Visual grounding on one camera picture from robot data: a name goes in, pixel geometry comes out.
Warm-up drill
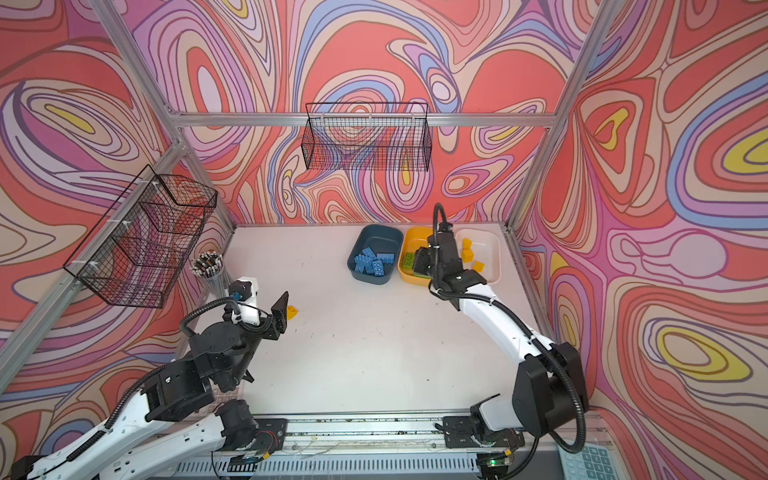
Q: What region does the dark teal plastic bin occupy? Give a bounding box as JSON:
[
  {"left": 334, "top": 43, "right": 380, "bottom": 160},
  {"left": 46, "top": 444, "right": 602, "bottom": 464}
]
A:
[{"left": 347, "top": 224, "right": 404, "bottom": 285}]

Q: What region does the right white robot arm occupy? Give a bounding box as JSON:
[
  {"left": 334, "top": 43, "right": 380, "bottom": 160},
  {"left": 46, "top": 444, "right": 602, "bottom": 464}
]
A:
[{"left": 414, "top": 203, "right": 589, "bottom": 454}]

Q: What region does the green lego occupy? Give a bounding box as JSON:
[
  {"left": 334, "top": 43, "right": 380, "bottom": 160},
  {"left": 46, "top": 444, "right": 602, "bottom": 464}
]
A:
[{"left": 402, "top": 252, "right": 415, "bottom": 272}]

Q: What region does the blue lego bottom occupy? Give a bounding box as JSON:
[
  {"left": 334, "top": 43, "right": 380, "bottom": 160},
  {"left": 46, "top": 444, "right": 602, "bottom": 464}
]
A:
[{"left": 354, "top": 256, "right": 373, "bottom": 275}]

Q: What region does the white plastic bin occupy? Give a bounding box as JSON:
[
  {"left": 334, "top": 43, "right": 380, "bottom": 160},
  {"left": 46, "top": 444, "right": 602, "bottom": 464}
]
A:
[{"left": 455, "top": 228, "right": 501, "bottom": 284}]

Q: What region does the yellow plastic bin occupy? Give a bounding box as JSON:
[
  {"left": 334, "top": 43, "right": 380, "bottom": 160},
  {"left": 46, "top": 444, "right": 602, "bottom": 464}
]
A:
[{"left": 398, "top": 226, "right": 432, "bottom": 287}]

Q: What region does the black wire basket wall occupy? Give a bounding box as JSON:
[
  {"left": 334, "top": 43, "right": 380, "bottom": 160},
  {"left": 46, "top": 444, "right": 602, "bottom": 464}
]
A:
[
  {"left": 301, "top": 101, "right": 433, "bottom": 172},
  {"left": 63, "top": 166, "right": 218, "bottom": 309}
]

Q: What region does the metal cup of pens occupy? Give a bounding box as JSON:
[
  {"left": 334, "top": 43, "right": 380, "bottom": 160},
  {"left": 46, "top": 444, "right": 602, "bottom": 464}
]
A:
[{"left": 191, "top": 250, "right": 232, "bottom": 298}]

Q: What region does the teal calculator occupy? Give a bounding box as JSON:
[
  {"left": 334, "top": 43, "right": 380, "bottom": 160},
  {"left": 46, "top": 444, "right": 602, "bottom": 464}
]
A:
[{"left": 558, "top": 444, "right": 622, "bottom": 480}]

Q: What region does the blue lego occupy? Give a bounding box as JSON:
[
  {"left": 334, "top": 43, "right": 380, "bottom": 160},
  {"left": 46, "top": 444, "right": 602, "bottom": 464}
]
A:
[
  {"left": 371, "top": 260, "right": 385, "bottom": 277},
  {"left": 354, "top": 256, "right": 373, "bottom": 275},
  {"left": 376, "top": 253, "right": 395, "bottom": 265},
  {"left": 361, "top": 247, "right": 377, "bottom": 259}
]

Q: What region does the black wire basket back wall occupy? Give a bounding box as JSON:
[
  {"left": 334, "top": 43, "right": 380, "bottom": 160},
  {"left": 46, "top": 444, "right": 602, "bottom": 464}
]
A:
[{"left": 301, "top": 101, "right": 433, "bottom": 172}]

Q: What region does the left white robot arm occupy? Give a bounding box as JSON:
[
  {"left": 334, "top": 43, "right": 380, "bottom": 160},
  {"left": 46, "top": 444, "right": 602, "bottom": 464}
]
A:
[{"left": 8, "top": 277, "right": 290, "bottom": 479}]

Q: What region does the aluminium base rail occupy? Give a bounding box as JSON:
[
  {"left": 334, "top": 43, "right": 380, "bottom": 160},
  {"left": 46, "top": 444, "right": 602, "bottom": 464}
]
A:
[{"left": 113, "top": 410, "right": 607, "bottom": 478}]

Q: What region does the black wire basket left wall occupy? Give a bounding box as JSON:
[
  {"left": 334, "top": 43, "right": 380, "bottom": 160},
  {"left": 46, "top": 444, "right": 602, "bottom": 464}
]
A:
[{"left": 63, "top": 166, "right": 218, "bottom": 309}]

